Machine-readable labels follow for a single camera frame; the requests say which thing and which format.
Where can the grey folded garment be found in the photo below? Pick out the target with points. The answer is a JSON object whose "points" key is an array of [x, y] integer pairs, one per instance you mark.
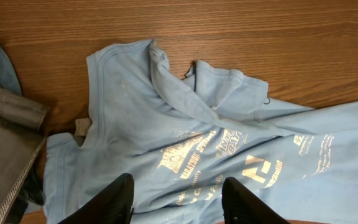
{"points": [[20, 142]]}

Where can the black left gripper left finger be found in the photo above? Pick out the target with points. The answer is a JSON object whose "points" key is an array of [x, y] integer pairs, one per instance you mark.
{"points": [[113, 205]]}

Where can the black folded garment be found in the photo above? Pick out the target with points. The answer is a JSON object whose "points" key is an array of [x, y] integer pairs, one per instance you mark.
{"points": [[30, 198]]}

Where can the light blue printed t-shirt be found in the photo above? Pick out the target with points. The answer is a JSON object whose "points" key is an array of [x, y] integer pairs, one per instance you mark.
{"points": [[181, 138]]}

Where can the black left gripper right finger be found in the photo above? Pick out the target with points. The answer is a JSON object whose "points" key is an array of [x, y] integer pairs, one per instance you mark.
{"points": [[241, 206]]}

